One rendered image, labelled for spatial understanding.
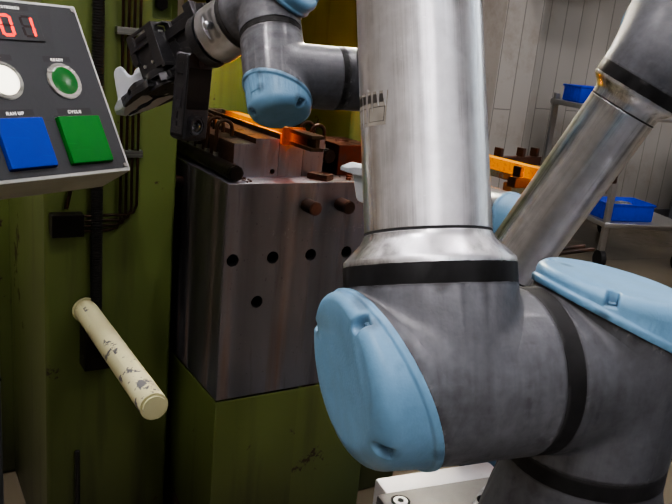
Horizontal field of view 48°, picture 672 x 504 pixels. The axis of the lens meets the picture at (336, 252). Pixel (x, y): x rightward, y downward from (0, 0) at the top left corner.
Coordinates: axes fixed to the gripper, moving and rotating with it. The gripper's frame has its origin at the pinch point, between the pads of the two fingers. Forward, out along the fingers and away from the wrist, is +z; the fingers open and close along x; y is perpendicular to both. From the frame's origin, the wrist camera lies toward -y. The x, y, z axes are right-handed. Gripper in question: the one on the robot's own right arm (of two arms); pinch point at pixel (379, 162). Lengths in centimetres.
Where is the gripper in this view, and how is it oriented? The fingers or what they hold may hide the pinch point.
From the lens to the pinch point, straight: 125.8
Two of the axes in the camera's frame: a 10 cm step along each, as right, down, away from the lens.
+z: -5.1, -2.8, 8.1
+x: 8.5, -0.6, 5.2
